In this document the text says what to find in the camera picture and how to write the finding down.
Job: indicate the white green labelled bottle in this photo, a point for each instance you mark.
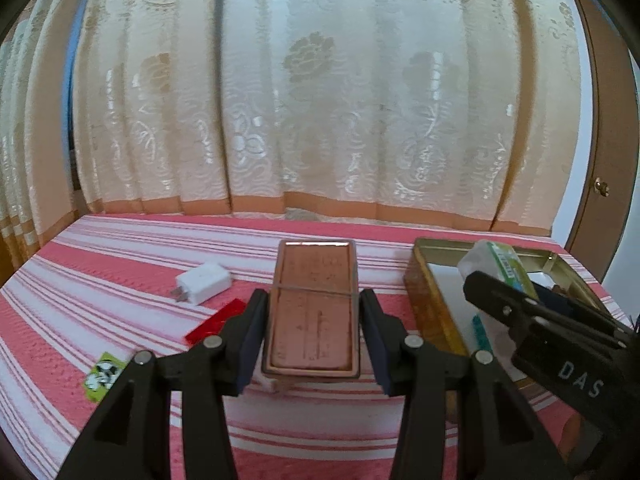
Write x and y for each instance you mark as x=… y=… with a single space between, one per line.
x=492 y=260

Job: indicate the brown wooden door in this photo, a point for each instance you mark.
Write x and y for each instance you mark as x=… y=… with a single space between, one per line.
x=615 y=110

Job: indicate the cream floral curtain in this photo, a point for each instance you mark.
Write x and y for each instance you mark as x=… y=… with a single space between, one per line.
x=325 y=85

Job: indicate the pink striped tablecloth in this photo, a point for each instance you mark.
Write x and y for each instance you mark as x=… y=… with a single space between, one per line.
x=100 y=270

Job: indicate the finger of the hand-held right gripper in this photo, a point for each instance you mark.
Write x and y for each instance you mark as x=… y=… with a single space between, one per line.
x=500 y=302
x=550 y=297

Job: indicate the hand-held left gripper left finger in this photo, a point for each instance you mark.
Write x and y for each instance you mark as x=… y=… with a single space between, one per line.
x=252 y=342

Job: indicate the red building block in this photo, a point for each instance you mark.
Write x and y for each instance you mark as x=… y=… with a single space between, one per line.
x=215 y=322

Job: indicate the copper pink box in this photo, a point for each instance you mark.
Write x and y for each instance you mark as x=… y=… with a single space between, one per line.
x=312 y=310

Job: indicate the green printed packet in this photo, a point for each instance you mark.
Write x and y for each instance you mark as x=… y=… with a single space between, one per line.
x=102 y=375

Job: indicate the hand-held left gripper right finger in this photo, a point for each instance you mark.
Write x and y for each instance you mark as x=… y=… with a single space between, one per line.
x=374 y=342

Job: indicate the white paper liner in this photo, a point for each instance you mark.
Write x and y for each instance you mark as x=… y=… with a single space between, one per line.
x=450 y=290

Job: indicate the golden metal tin box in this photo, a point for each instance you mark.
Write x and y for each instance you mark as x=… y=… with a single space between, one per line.
x=430 y=300

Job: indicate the white charger plug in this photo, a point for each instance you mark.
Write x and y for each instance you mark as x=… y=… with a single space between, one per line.
x=205 y=283

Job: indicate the brass door knob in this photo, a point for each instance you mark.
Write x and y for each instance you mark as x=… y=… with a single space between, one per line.
x=601 y=187

